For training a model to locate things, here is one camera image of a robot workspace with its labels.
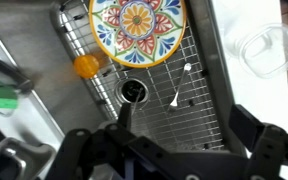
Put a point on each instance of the colourful floral ceramic plate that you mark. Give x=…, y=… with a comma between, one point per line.
x=138, y=33

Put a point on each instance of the steel wire sink grid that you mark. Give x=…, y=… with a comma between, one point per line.
x=193, y=126

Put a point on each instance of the orange plastic ball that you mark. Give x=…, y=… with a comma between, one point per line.
x=86, y=66

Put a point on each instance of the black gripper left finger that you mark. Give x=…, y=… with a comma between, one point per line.
x=130, y=157

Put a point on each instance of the sink drain opening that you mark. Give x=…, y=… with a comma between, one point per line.
x=131, y=90

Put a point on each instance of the small clear plastic lunch box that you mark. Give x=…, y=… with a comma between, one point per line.
x=261, y=51

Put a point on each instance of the stainless steel sink basin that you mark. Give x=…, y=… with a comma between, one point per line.
x=32, y=37

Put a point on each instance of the steel spoon in sink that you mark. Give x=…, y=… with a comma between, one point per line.
x=174, y=104

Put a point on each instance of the clear acrylic sponge holder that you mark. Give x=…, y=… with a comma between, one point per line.
x=21, y=84

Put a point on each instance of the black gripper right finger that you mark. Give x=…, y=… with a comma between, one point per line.
x=268, y=144

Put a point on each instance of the green white sponge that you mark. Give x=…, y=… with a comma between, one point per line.
x=8, y=98

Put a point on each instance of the brushed steel gooseneck faucet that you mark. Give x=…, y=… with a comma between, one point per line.
x=31, y=160

